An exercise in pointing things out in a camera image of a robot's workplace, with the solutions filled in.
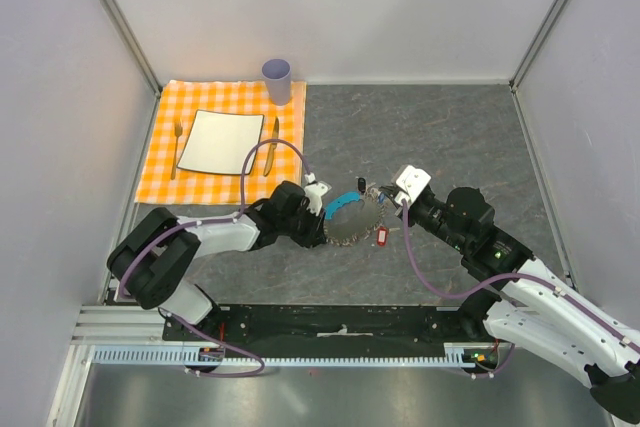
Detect lavender plastic cup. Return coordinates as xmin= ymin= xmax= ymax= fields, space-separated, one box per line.
xmin=261 ymin=59 xmax=291 ymax=106

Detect gold knife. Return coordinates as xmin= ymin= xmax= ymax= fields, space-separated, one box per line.
xmin=263 ymin=117 xmax=280 ymax=177

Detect orange checkered cloth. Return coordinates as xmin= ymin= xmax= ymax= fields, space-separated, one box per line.
xmin=135 ymin=80 xmax=306 ymax=205

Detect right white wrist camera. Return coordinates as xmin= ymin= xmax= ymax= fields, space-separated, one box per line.
xmin=392 ymin=165 xmax=431 ymax=205

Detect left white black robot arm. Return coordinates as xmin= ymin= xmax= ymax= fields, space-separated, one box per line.
xmin=106 ymin=180 xmax=330 ymax=340

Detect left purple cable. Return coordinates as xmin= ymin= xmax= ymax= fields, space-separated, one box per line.
xmin=118 ymin=139 xmax=317 ymax=378

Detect red key tag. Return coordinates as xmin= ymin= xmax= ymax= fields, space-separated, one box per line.
xmin=376 ymin=227 xmax=389 ymax=246

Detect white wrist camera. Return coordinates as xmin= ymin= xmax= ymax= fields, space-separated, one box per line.
xmin=304 ymin=173 xmax=331 ymax=216
xmin=392 ymin=165 xmax=431 ymax=205

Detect metal keyring plate blue handle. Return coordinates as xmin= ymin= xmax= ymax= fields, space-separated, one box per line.
xmin=324 ymin=191 xmax=386 ymax=246

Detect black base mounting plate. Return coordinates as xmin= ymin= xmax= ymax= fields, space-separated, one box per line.
xmin=162 ymin=303 xmax=501 ymax=361

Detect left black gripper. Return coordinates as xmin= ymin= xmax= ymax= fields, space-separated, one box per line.
xmin=279 ymin=200 xmax=327 ymax=249

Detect white square plate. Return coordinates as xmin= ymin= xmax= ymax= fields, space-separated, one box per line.
xmin=177 ymin=110 xmax=264 ymax=176

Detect slotted cable duct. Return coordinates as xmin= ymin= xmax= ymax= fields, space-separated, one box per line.
xmin=92 ymin=345 xmax=475 ymax=368

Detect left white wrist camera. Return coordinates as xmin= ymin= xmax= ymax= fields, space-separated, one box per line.
xmin=304 ymin=173 xmax=331 ymax=216

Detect silver keys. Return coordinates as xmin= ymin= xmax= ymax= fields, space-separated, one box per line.
xmin=367 ymin=186 xmax=381 ymax=198

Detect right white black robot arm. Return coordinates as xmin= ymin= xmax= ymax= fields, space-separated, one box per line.
xmin=381 ymin=185 xmax=639 ymax=424

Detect gold fork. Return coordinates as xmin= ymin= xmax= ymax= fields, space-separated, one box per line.
xmin=170 ymin=119 xmax=183 ymax=180

